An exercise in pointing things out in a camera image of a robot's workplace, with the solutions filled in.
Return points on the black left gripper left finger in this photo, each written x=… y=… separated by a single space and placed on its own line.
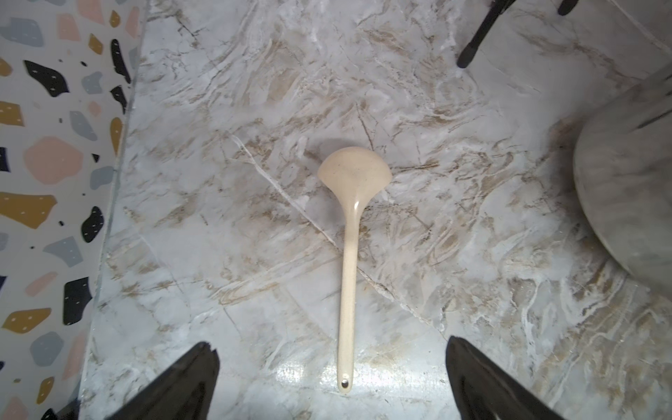
x=184 y=391

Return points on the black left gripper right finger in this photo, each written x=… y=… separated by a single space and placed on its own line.
x=482 y=390

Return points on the stainless steel pot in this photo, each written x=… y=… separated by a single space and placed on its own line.
x=622 y=174

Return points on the black tripod stand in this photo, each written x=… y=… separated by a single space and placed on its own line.
x=497 y=8

